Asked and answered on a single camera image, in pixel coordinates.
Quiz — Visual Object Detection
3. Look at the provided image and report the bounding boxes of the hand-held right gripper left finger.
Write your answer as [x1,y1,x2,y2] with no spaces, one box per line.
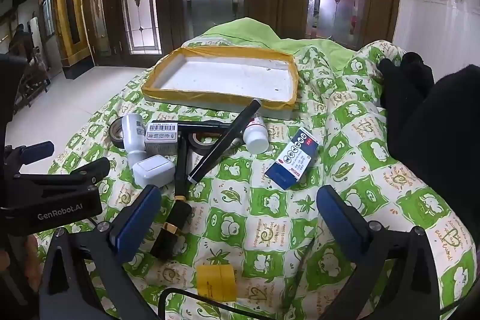
[37,184,166,320]

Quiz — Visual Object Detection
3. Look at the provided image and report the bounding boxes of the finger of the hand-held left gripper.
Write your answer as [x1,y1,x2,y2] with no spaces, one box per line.
[14,157,112,190]
[5,141,56,164]

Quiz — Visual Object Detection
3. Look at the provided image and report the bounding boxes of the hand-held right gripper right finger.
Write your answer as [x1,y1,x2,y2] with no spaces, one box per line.
[316,185,441,320]

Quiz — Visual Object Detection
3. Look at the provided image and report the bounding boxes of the black lipstick gold band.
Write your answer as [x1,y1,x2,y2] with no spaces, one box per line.
[150,198,193,261]

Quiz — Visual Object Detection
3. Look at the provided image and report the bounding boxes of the white square plastic box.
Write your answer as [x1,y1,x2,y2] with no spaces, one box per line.
[133,154,177,189]

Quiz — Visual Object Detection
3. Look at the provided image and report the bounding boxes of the black electrical tape roll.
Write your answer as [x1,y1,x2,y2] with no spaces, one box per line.
[187,130,226,157]
[109,116,130,149]

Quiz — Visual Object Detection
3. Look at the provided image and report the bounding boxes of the white plastic bottle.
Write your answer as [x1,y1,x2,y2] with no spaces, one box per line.
[121,113,150,171]

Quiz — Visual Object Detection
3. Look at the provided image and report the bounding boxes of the black marker yellow ends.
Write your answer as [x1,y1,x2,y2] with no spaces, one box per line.
[175,130,190,202]

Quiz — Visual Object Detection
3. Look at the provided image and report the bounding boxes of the grey barcode carton box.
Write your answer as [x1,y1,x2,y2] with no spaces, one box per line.
[144,121,180,156]

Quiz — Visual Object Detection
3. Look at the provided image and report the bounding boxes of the blue and white carton box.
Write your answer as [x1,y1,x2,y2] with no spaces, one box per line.
[264,127,320,189]

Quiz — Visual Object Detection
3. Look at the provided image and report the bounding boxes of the white pill bottle red label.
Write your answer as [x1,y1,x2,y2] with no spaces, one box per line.
[242,114,269,152]

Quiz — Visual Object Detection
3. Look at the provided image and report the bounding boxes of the long black white-tipped marker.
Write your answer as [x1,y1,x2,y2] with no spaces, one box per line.
[187,99,262,183]

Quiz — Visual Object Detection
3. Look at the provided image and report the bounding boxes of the white foam tray yellow tape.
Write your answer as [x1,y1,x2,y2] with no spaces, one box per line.
[142,46,299,120]

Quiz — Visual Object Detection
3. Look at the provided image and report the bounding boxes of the person's left hand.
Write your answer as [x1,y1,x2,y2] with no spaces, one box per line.
[0,247,43,292]

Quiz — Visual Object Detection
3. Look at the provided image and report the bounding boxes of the green printed blanket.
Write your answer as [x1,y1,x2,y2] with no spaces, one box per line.
[32,17,479,320]

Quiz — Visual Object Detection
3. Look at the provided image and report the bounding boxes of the dark wooden furniture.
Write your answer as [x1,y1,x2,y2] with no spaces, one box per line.
[7,24,51,114]

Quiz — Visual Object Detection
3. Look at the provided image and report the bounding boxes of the yellow tape piece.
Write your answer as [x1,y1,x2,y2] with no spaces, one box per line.
[196,264,238,303]

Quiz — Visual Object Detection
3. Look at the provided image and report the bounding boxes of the dark cloth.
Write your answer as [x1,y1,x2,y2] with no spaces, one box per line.
[377,51,480,216]

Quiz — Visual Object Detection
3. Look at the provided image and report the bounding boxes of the window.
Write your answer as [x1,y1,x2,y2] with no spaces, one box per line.
[39,0,55,39]

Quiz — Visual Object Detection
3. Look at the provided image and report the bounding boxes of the black cable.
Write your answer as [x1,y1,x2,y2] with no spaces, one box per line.
[157,287,241,320]

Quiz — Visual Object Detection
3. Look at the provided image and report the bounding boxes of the golden door frame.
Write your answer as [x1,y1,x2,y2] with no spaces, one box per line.
[52,0,109,79]

